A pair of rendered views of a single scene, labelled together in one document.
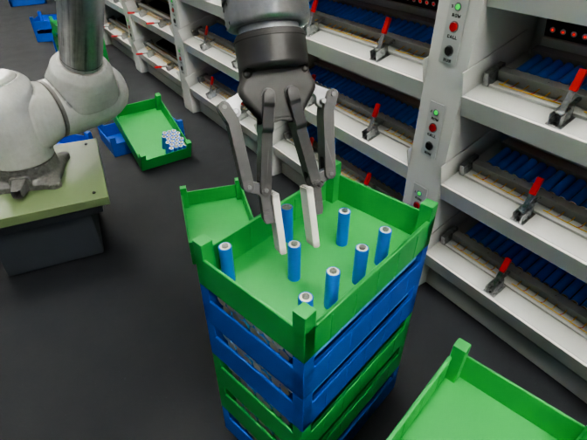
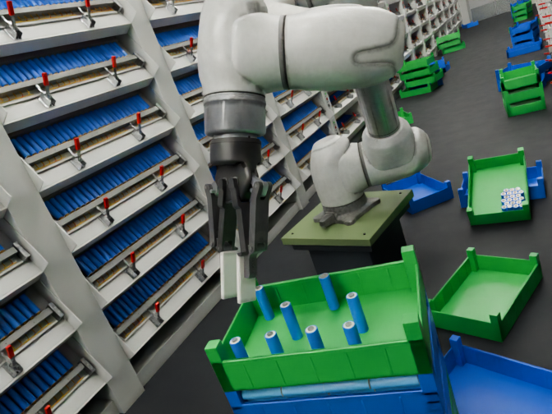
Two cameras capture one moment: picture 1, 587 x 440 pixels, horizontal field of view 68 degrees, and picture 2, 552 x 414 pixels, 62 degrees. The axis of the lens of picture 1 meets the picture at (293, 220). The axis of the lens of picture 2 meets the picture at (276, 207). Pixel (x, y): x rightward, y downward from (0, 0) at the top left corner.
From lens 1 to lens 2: 0.66 m
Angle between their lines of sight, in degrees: 62
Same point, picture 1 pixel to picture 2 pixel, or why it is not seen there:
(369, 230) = (399, 331)
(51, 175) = (351, 214)
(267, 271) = not seen: hidden behind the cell
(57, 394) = not seen: hidden behind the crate
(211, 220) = (484, 291)
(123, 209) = (424, 257)
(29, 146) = (336, 190)
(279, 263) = (305, 322)
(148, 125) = (502, 180)
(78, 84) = (373, 146)
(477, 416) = not seen: outside the picture
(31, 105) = (340, 161)
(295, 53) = (223, 156)
